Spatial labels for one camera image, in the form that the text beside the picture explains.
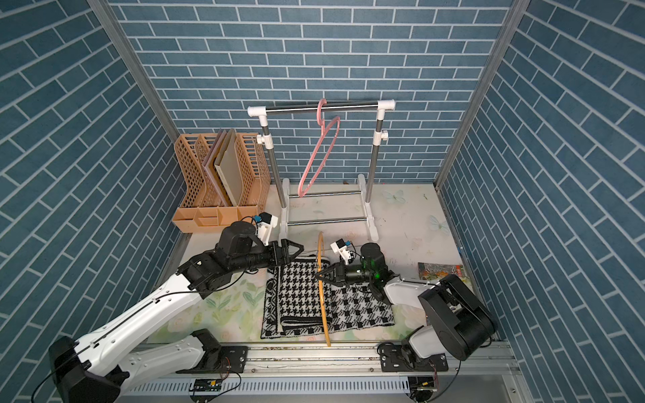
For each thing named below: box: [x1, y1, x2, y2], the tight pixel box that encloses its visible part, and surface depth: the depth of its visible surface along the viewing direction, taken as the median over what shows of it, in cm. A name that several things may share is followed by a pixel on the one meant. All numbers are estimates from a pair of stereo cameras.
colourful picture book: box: [417, 261, 465, 281], surface depth 95 cm
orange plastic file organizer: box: [171, 132, 272, 234], surface depth 104 cm
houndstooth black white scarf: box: [260, 256, 396, 340], surface depth 81 cm
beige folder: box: [214, 128, 243, 207], surface depth 95 cm
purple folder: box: [201, 128, 234, 208], surface depth 93 cm
